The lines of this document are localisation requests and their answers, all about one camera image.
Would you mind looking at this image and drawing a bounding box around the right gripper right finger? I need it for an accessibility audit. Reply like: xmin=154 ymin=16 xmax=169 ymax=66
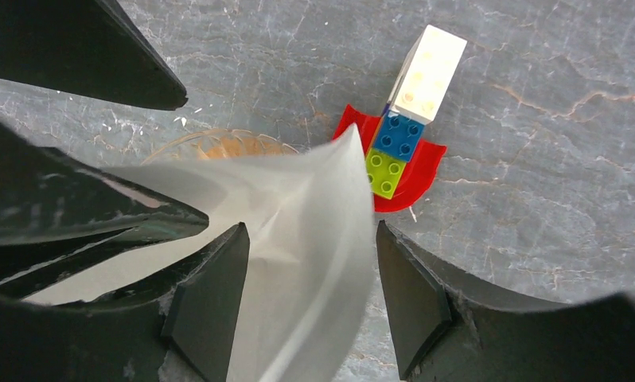
xmin=376 ymin=221 xmax=635 ymax=381

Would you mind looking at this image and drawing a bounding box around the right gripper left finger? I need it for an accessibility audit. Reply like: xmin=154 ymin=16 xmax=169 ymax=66
xmin=0 ymin=223 xmax=250 ymax=381

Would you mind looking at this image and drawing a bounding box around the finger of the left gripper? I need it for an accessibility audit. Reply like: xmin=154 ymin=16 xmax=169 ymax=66
xmin=0 ymin=0 xmax=188 ymax=111
xmin=0 ymin=121 xmax=209 ymax=298

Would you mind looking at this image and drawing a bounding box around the clear glass dripper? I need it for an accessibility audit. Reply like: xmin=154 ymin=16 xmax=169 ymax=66
xmin=142 ymin=129 xmax=298 ymax=165

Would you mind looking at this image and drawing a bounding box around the red curved plastic piece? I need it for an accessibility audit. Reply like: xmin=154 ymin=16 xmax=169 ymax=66
xmin=333 ymin=104 xmax=447 ymax=212

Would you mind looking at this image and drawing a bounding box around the green toy brick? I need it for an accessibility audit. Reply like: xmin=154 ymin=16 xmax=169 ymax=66
xmin=365 ymin=148 xmax=407 ymax=200

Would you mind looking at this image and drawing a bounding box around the blue toy brick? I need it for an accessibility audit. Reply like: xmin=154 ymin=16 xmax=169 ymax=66
xmin=373 ymin=111 xmax=425 ymax=162

